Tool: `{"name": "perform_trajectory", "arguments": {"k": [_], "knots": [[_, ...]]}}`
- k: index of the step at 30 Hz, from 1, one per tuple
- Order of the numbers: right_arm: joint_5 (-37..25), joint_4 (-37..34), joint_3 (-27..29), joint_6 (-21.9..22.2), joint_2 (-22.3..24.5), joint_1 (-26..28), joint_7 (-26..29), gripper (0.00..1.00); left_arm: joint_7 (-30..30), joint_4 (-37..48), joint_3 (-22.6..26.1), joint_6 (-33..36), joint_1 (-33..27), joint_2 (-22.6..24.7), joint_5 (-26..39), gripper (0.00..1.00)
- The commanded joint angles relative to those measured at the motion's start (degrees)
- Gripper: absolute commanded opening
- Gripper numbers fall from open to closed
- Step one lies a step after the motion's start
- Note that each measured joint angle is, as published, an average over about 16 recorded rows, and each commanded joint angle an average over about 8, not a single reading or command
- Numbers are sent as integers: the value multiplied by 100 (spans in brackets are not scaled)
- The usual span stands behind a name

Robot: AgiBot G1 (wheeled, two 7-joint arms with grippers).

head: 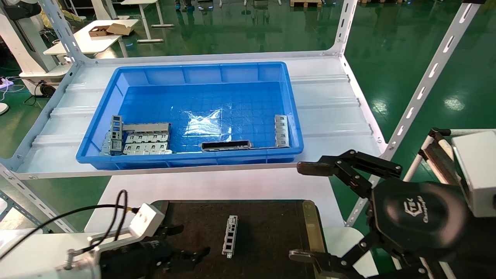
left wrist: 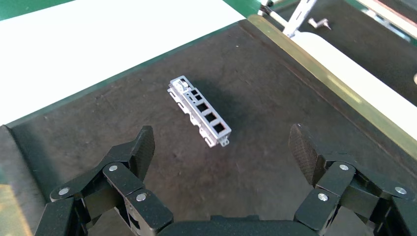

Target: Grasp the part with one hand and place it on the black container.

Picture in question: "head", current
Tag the white desk frame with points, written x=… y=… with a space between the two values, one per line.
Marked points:
x=145 y=19

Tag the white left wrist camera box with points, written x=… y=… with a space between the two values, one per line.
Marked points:
x=147 y=221

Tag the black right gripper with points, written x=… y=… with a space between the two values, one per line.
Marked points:
x=422 y=217

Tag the white metal shelf rack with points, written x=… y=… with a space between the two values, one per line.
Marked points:
x=329 y=116

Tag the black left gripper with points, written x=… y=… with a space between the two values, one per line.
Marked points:
x=131 y=257

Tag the wooden pallet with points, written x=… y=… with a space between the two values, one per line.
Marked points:
x=305 y=3

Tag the blue plastic bin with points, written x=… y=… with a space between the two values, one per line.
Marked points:
x=201 y=97

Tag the open dark cardboard box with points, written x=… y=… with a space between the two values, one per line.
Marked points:
x=99 y=31

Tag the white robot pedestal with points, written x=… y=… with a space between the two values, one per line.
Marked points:
x=21 y=46

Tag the white work table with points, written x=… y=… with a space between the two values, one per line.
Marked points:
x=93 y=40

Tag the white pipe cart black shelves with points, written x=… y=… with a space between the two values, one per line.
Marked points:
x=438 y=161

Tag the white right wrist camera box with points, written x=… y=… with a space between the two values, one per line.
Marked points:
x=476 y=174

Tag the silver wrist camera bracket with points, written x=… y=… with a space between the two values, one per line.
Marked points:
x=112 y=239

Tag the black container tray brass rim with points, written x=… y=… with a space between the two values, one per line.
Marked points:
x=271 y=232

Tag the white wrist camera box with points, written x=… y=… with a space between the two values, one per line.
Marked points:
x=147 y=221
x=476 y=174

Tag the person in yellow coat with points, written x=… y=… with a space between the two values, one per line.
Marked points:
x=69 y=17

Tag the flat cardboard lid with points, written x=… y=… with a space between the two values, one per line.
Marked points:
x=119 y=28

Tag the black long metal part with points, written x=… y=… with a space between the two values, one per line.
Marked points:
x=226 y=146

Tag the long plain grey metal part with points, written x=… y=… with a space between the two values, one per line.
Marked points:
x=147 y=127

